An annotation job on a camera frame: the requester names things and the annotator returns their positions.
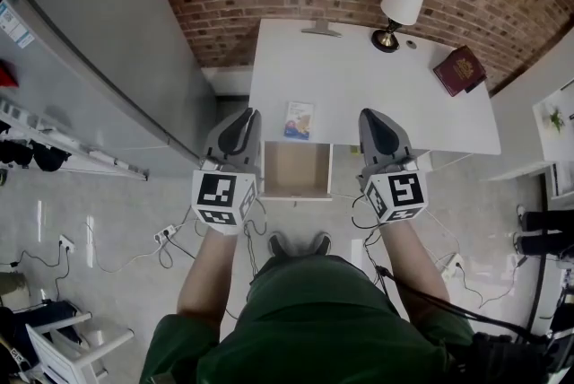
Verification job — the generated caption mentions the black stand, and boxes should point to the black stand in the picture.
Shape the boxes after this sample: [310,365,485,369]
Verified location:
[526,253,549,335]

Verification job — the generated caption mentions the black socket cable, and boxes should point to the black socket cable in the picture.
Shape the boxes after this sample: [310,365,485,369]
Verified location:
[7,244,74,303]

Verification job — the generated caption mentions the white floor cable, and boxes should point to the white floor cable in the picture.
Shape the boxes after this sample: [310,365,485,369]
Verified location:
[83,219,181,276]

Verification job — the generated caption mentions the white wooden drawer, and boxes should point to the white wooden drawer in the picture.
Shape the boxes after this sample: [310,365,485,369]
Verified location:
[258,140,335,202]

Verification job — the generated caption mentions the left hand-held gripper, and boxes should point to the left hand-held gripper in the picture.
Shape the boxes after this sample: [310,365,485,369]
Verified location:
[191,107,265,237]

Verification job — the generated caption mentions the person's green shirt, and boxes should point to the person's green shirt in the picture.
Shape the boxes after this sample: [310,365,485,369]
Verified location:
[137,254,477,384]

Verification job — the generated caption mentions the dark red book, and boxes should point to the dark red book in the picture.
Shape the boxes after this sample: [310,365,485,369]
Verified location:
[431,44,488,98]

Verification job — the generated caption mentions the small green plant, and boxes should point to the small green plant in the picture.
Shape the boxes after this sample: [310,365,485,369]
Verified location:
[542,105,567,133]

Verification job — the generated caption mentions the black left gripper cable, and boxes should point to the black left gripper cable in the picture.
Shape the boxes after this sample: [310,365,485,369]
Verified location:
[243,199,269,276]

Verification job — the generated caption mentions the pile of black bags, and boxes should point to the pile of black bags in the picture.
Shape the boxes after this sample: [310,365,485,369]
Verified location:
[0,134,74,173]

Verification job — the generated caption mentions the person's right shoe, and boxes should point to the person's right shoe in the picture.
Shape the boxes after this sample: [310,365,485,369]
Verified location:
[313,231,334,256]

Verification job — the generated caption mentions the blue white bandage box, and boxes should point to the blue white bandage box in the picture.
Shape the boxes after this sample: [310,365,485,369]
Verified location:
[283,100,316,143]

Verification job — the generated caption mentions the person's left shoe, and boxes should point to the person's left shoe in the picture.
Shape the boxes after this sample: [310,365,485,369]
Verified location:
[267,231,289,258]

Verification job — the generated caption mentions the person's left forearm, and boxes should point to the person's left forearm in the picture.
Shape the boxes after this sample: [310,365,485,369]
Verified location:
[176,229,239,326]

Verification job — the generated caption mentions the black backpack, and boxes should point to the black backpack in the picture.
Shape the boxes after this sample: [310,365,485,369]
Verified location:
[451,329,574,384]

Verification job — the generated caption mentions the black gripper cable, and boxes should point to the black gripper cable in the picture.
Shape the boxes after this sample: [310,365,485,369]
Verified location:
[351,193,549,342]
[243,199,269,276]

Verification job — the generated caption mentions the grey monitor stand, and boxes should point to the grey monitor stand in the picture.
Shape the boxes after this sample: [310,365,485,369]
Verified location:
[300,19,344,39]

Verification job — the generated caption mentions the person's shoe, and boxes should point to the person's shoe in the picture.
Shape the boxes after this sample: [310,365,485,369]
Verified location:
[267,231,289,258]
[313,231,334,256]

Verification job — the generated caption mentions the person's black trousers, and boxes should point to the person's black trousers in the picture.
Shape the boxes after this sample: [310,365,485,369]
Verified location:
[248,245,335,287]

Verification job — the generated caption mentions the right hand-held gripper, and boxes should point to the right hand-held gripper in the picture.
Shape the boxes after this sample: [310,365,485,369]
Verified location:
[356,107,431,225]

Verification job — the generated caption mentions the dark blue bag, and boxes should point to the dark blue bag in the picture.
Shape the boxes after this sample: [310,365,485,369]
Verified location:
[12,300,83,344]

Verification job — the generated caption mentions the white shelf rack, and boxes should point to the white shelf rack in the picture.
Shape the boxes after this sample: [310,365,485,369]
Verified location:
[0,96,150,182]

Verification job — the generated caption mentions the white shelf unit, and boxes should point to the white shelf unit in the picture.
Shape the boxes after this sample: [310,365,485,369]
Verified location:
[530,78,574,200]

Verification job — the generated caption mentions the white desk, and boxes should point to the white desk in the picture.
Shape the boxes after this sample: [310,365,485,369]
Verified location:
[247,18,503,173]

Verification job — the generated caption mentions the person's right forearm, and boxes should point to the person's right forearm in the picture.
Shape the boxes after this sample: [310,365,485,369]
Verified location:
[378,219,451,317]

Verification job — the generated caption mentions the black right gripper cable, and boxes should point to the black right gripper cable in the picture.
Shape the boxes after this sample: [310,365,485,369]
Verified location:
[351,193,549,342]

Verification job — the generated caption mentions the red packet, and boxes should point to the red packet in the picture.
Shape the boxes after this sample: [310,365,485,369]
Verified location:
[0,58,20,89]

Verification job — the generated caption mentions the white power strip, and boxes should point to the white power strip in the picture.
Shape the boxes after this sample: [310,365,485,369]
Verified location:
[152,225,177,246]
[440,253,465,281]

